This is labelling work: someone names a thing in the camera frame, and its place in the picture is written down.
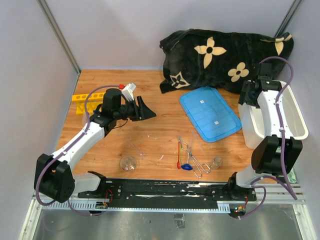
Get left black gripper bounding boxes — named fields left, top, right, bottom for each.
left=114, top=96, right=157, bottom=122

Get white plastic bin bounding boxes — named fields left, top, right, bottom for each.
left=238, top=86, right=309, bottom=149

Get yellow test tube rack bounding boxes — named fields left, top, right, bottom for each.
left=71, top=92, right=106, bottom=116

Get glass flask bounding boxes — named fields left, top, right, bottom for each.
left=119, top=156, right=138, bottom=171

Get red spatula spoon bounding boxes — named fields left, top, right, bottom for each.
left=176, top=141, right=181, bottom=169

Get metal crucible tongs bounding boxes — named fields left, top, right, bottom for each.
left=177, top=136, right=211, bottom=179

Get small glass bottle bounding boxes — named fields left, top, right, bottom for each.
left=210, top=156, right=222, bottom=170

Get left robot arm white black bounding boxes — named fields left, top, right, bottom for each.
left=34, top=84, right=156, bottom=206

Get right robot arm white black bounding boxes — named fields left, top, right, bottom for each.
left=226, top=59, right=303, bottom=200

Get blue plastic tray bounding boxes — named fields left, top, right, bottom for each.
left=179, top=87, right=242, bottom=143

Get black floral blanket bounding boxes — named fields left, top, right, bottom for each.
left=159, top=28, right=294, bottom=94

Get clear plastic dropper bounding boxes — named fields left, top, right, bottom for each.
left=191, top=130, right=207, bottom=157

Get green cloth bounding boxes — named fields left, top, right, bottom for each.
left=287, top=168, right=297, bottom=184

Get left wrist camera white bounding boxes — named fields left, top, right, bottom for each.
left=121, top=82, right=137, bottom=102

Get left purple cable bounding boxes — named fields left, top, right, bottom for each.
left=34, top=83, right=121, bottom=217

